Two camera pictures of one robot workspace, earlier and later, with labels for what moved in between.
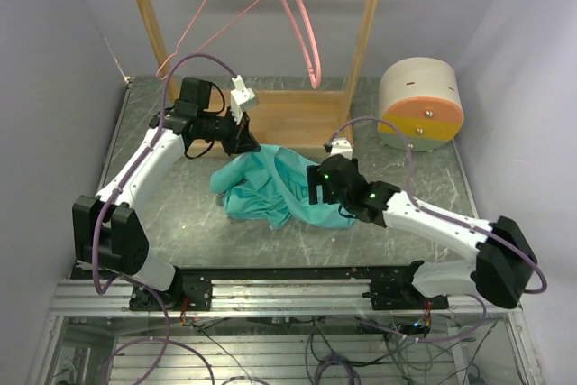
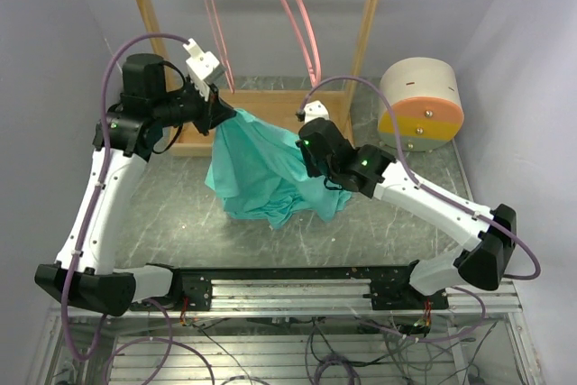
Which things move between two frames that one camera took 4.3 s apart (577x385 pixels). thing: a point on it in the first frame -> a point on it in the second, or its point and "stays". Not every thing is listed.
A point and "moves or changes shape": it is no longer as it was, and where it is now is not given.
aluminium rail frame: [350, 325] stays
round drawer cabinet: [419, 95] stays
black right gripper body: [315, 178] -> [315, 168]
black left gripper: [240, 136] -> [213, 112]
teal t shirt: [271, 183] moves or changes shape
